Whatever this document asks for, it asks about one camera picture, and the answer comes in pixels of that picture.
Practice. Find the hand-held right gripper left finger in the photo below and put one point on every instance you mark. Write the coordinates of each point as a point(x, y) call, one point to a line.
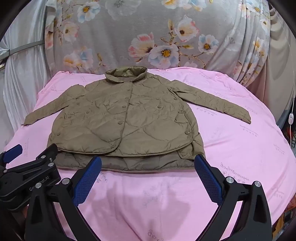
point(86, 180)

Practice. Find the pink blanket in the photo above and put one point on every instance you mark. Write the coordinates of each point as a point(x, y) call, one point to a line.
point(231, 148)

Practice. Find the beige curtain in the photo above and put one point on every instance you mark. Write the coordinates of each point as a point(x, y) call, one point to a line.
point(277, 69)

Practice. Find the white satin curtain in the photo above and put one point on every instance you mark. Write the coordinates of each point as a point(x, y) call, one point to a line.
point(23, 76)

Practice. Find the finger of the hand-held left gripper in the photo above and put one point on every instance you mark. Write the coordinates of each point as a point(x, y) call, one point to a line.
point(12, 153)
point(46, 157)

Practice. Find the grey floral cloth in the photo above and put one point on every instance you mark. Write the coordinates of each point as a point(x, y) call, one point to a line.
point(138, 34)

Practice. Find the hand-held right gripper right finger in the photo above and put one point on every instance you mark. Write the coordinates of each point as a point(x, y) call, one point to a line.
point(208, 180)

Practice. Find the olive quilted jacket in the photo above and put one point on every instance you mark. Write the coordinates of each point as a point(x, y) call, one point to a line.
point(129, 122)

